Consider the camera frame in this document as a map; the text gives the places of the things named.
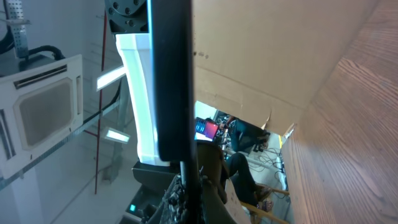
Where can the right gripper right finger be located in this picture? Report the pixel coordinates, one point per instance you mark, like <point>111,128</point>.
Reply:
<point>221,205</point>

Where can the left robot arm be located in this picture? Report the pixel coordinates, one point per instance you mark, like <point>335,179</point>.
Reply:
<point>129,23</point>

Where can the seated person in background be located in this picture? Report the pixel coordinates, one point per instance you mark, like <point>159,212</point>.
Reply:
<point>244,135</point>

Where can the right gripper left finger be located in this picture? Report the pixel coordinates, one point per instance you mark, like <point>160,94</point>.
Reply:
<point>172,209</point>

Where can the Samsung Galaxy smartphone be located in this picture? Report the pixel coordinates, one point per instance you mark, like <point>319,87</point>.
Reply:
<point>171,36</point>

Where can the white ceiling air conditioner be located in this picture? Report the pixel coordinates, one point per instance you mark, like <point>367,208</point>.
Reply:
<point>40,107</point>

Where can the laptop with red screen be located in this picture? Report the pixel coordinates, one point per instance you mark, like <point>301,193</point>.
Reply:
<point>205,129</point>

